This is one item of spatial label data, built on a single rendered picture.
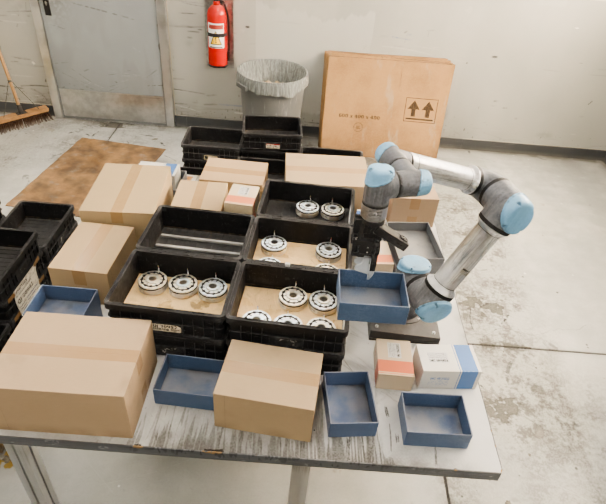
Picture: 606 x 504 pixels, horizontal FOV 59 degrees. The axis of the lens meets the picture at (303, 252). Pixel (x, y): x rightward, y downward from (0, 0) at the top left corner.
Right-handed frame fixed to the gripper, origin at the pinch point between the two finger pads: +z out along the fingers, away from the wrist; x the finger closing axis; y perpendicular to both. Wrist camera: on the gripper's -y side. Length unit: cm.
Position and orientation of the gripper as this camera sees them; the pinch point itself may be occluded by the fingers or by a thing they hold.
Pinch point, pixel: (370, 275)
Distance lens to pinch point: 165.7
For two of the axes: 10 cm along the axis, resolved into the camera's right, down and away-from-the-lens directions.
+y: -10.0, -0.9, 0.1
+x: -0.6, 5.3, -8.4
